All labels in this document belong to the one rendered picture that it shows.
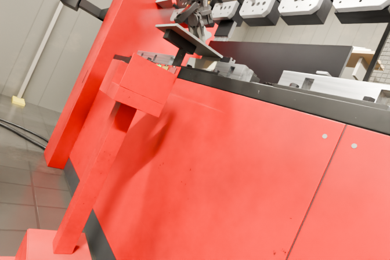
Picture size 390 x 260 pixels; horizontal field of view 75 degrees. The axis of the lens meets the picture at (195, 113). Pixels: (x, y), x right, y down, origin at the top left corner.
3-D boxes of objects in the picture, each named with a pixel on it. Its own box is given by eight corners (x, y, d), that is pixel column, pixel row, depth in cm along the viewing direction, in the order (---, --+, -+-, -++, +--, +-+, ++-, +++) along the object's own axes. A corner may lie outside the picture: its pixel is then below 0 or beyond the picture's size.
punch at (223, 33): (212, 39, 122) (220, 21, 122) (214, 42, 123) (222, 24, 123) (225, 40, 114) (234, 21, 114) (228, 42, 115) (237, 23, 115)
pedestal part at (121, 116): (51, 242, 87) (116, 98, 87) (69, 242, 90) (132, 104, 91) (53, 253, 82) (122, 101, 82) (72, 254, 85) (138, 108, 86)
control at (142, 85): (98, 89, 90) (119, 43, 90) (138, 105, 99) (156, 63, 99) (112, 99, 74) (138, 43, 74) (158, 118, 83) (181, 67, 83)
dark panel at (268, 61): (188, 88, 212) (210, 40, 212) (190, 89, 213) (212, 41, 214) (316, 127, 123) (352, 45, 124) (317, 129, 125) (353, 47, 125)
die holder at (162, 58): (132, 62, 179) (137, 50, 179) (139, 66, 183) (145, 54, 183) (166, 70, 140) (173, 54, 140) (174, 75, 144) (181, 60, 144)
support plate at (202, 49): (154, 26, 108) (155, 24, 108) (198, 55, 124) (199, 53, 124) (176, 25, 94) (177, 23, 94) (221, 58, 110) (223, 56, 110)
